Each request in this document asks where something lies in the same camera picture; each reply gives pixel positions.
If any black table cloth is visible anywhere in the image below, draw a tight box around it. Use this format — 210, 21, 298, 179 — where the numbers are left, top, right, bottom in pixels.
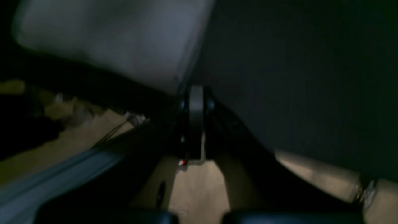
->
1, 0, 397, 181

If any grey T-shirt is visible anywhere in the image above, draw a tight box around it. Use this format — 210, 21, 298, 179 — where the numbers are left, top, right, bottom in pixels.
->
13, 0, 215, 95

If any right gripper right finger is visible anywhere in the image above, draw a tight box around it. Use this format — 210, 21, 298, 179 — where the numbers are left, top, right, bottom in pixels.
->
203, 87, 364, 224

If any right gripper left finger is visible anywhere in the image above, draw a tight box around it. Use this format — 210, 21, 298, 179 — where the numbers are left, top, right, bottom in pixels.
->
34, 86, 204, 224

